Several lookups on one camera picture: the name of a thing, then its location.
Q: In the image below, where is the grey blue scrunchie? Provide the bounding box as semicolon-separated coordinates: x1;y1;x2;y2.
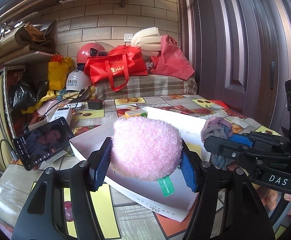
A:
201;117;233;171

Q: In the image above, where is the white cardboard box tray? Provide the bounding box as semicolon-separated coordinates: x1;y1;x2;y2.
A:
70;107;210;222

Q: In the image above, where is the pink fluffy plush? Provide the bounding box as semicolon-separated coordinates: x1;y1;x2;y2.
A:
110;115;183;183

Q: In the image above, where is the yellow tissue pack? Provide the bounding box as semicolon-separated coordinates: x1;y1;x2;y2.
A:
124;109;148;119

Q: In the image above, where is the red plush ball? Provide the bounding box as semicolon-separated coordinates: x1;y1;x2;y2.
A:
64;201;74;222

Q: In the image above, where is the person right hand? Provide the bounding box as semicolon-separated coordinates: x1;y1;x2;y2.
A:
262;189;291;216

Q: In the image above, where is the red plastic bag on table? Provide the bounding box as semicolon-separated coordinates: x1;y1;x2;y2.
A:
210;100;229;109

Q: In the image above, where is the black smartphone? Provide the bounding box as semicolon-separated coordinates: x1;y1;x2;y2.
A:
13;116;74;171

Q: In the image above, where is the fruit pattern tablecloth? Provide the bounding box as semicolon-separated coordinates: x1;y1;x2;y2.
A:
0;107;291;239

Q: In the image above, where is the plaid covered bench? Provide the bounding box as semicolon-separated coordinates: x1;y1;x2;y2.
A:
94;74;198;100

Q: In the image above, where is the crumpled red bag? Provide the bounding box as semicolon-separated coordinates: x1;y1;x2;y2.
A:
150;35;194;80

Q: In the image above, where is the white power bank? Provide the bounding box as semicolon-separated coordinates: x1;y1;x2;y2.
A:
49;107;72;125

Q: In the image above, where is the black garbage bag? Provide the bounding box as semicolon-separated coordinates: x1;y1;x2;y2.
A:
9;80;49;111

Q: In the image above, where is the black charger box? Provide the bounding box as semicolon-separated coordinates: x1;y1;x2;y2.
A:
87;99;103;110

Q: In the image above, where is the cream foam stack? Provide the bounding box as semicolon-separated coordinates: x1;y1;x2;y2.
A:
131;27;161;57

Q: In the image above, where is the white helmet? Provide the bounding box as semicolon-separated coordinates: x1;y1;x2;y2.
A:
66;70;92;92

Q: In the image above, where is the red tote bag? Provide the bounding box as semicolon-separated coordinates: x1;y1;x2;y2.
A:
84;45;148;92

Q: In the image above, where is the yellow gift bag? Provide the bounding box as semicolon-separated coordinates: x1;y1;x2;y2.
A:
48;53;73;90

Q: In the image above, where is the red helmet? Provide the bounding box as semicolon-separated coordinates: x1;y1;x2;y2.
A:
76;43;107;64

